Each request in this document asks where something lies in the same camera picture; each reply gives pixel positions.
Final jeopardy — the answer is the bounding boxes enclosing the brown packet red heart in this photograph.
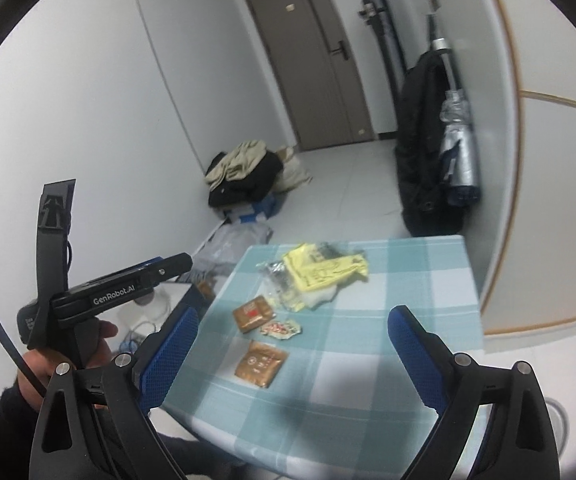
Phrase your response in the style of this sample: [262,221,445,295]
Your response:
[233,297,275,333]

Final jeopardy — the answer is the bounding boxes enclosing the checked tablecloth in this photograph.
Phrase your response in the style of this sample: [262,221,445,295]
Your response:
[160,235,484,461]

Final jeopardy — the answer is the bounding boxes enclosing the silver folding umbrella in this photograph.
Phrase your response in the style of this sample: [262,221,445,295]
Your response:
[428,15,483,206]

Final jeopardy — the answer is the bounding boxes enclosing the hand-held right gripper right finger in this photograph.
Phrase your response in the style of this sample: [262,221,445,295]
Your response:
[388,305,561,480]

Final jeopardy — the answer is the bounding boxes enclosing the grey door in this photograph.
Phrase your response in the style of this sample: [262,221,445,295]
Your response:
[244,0,376,152]

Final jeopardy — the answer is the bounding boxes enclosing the clear wrapper silver print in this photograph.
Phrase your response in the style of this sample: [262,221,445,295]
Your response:
[260,260,305,307]

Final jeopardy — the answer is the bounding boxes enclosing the white tote bag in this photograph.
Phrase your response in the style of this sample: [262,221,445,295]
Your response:
[275,146,313,192]

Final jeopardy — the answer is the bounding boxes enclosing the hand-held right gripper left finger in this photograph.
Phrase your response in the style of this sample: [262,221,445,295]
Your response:
[32,306,199,480]

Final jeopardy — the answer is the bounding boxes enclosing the black jacket on hook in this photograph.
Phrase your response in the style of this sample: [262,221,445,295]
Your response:
[395,51,469,237]

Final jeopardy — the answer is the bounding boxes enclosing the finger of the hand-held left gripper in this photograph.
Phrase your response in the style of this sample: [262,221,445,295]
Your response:
[140,253,193,286]

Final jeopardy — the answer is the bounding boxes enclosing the grey plastic mailing bag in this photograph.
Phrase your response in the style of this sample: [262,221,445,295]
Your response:
[193,223,273,281]

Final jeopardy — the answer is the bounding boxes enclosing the person's left hand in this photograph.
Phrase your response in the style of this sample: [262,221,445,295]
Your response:
[15,319,119,408]

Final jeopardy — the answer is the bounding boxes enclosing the beige cloth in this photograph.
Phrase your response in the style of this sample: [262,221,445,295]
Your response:
[205,141,269,191]

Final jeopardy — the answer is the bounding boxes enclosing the brown patterned packet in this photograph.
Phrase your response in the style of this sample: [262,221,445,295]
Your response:
[234,340,289,388]

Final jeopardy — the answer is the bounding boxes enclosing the red white snack wrapper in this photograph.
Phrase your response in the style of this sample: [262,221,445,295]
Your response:
[260,321,303,342]

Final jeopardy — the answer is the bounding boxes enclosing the yellow plastic bag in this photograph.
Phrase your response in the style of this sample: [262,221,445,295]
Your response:
[283,243,370,291]

